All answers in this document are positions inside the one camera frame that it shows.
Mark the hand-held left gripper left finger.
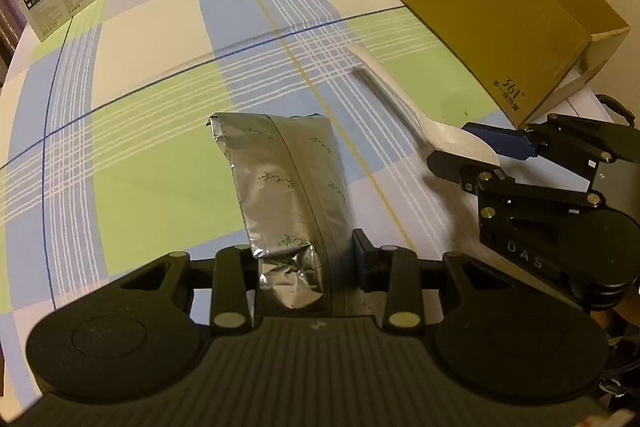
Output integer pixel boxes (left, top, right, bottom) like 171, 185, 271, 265
116, 246, 261, 336

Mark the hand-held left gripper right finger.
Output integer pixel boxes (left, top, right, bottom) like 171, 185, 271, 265
351, 228, 514, 335

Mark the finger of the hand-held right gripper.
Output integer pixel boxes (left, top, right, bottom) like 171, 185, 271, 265
426, 150, 607, 224
461, 113, 637, 181

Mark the white plastic spoon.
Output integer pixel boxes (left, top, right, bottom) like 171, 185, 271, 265
347, 44, 501, 166

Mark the silver foil bag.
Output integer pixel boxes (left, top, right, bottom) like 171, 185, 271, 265
206, 111, 351, 313

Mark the checked tablecloth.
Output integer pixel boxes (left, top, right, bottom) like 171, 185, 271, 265
0, 0, 601, 408

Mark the pinkish brown curtain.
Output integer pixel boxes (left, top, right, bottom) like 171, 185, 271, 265
0, 0, 26, 58

